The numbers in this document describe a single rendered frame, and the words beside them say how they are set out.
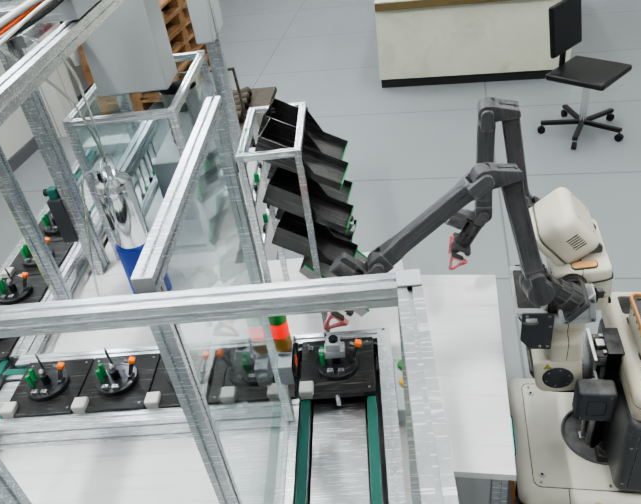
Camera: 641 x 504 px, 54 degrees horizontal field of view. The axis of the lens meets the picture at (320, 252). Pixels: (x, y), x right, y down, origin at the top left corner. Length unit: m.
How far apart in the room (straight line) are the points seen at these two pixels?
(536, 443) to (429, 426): 2.15
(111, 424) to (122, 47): 1.46
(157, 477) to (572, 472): 1.54
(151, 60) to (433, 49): 4.02
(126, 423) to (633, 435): 1.66
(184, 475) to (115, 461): 0.25
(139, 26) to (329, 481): 1.83
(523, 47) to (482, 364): 4.54
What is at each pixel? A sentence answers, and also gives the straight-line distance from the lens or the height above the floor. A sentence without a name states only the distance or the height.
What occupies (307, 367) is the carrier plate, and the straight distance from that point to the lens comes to 2.09.
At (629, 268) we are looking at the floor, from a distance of 4.11.
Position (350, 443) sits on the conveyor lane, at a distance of 1.95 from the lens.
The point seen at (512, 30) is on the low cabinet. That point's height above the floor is 0.49.
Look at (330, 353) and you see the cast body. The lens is 2.01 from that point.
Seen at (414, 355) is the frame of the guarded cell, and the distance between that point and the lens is 0.68.
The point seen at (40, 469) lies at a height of 0.86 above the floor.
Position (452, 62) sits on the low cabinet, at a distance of 6.40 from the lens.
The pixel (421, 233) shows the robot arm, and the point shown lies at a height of 1.45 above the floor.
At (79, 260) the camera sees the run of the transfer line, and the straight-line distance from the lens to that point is 3.02.
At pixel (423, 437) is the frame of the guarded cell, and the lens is 0.61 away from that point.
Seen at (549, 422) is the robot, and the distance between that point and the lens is 2.84.
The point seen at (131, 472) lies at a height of 0.86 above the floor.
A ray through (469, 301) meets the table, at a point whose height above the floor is 0.86.
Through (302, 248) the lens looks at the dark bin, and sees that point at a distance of 2.06.
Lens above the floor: 2.48
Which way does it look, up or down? 36 degrees down
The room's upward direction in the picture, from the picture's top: 9 degrees counter-clockwise
